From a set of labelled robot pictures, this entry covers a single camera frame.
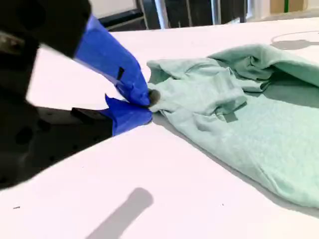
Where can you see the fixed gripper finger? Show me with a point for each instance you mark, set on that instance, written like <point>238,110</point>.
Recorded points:
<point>129,117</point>

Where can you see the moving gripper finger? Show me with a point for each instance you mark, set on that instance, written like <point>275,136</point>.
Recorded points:
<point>112,62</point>

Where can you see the pale green T-shirt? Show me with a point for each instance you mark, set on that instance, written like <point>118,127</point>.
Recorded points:
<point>236,119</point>

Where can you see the grey metal leg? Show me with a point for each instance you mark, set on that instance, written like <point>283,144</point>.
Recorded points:
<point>143,12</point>
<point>216,11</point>
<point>162,12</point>

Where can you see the brown cardboard box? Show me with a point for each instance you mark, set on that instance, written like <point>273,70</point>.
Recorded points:
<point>289,5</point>

